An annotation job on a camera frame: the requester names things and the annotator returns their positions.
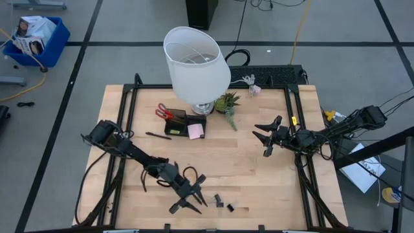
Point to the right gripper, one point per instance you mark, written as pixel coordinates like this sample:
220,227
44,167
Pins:
286,139

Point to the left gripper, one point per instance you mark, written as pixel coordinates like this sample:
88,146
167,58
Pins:
181,187

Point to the black metal binder clip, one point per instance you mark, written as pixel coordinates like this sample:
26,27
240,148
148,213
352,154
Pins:
218,196
220,204

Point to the black box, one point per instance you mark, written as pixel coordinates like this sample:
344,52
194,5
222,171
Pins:
230,207

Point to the pink sticky note pad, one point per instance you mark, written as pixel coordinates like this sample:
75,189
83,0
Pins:
195,131

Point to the small yellow-green pad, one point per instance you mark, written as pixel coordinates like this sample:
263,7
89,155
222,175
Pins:
174,131

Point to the thin black pen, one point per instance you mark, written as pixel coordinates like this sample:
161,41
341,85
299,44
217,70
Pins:
158,135

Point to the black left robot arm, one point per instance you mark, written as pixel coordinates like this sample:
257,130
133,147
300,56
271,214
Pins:
136,153

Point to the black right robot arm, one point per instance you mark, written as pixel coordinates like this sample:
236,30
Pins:
339,129

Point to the black mesh desk organizer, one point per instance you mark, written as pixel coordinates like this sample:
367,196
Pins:
195,119

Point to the potted succulent plant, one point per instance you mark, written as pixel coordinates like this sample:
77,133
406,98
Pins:
223,104

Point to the black perforated panel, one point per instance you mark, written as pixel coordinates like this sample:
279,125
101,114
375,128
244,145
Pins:
265,75

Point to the yellow power plug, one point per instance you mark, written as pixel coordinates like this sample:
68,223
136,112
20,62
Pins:
330,114

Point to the white printed flat box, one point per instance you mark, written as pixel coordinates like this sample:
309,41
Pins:
362,171

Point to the white shade table lamp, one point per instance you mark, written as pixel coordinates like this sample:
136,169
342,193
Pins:
194,64

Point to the black metal stand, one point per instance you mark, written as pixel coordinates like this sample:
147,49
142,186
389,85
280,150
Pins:
372,150

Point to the round yellow blue sticker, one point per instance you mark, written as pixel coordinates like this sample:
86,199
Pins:
391,195

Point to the black computer tower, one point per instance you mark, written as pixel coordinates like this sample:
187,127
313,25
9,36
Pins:
200,13

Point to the blue plastic bin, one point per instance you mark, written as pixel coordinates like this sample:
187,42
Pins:
55,45

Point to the grey metal furniture foot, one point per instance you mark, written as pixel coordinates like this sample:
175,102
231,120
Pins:
13,81
35,4

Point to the printed cardboard box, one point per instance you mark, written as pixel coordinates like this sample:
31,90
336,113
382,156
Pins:
30,45

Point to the black aluminium table frame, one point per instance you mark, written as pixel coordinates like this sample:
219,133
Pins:
155,86

